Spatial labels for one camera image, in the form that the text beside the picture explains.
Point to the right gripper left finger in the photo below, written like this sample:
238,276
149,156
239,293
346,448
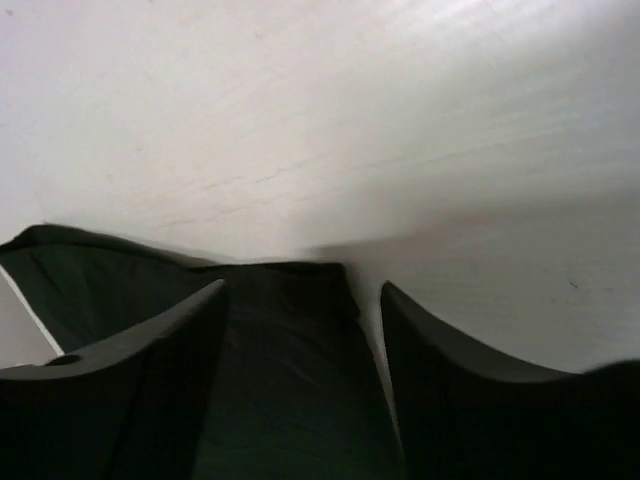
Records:
130,406

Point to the black trousers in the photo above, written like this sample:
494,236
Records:
296,393

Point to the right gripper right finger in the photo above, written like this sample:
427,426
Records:
466,410

